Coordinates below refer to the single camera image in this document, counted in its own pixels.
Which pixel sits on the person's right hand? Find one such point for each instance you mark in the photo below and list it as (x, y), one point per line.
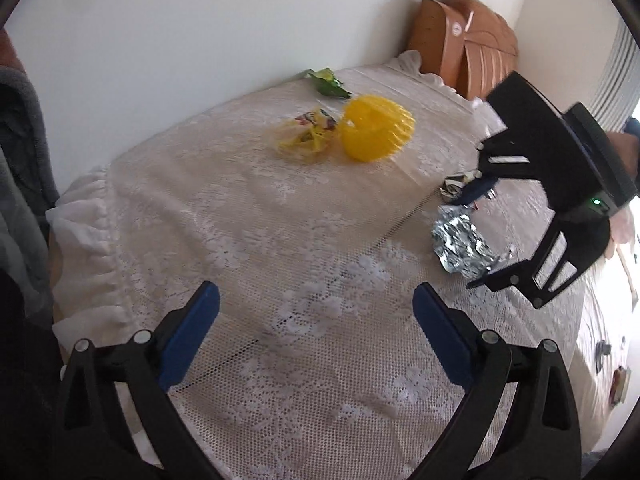
(625, 152)

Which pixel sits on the white lace tablecloth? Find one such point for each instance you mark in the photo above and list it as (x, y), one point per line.
(280, 270)

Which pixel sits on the bed with pink sheet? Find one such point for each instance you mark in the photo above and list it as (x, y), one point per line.
(607, 310)

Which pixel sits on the green yellow crumpled wrapper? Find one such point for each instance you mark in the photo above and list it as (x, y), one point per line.
(327, 84)

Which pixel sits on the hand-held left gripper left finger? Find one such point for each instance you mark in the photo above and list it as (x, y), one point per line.
(192, 330)

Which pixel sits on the grey metal clip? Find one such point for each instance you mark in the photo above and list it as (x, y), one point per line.
(603, 352)

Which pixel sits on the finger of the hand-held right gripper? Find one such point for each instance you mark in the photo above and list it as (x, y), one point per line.
(500, 160)
(565, 265)

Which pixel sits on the carved wooden headboard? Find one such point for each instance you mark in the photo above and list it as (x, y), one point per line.
(465, 50)

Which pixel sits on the white pleated curtain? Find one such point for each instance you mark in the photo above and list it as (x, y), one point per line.
(617, 80)

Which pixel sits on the brown wooden furniture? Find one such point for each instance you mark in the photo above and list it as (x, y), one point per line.
(7, 50)

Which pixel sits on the yellow crumpled snack wrapper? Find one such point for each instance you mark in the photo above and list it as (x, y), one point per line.
(307, 132)

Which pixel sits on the yellow ribbed plastic shell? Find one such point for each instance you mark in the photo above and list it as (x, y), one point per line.
(375, 127)

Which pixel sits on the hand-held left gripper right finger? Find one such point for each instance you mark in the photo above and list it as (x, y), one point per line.
(442, 330)

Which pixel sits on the grey cloth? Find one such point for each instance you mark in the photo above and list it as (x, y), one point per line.
(20, 175)

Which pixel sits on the small brown white object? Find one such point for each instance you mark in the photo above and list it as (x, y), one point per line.
(621, 385)

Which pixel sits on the large silver foil wrapper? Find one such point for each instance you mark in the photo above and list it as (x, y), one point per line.
(460, 245)

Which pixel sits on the small silver foil wrapper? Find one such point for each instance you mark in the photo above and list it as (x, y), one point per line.
(457, 184)

